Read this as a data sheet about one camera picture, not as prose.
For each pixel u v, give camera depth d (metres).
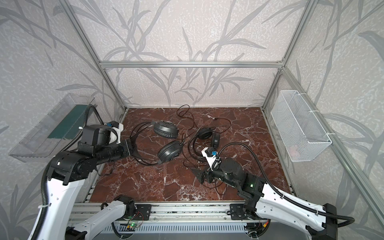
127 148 0.53
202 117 1.16
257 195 0.49
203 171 0.58
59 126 0.69
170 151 0.53
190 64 0.97
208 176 0.58
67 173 0.36
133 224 0.71
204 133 0.95
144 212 0.74
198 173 0.58
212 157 0.57
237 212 0.74
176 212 0.75
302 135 0.61
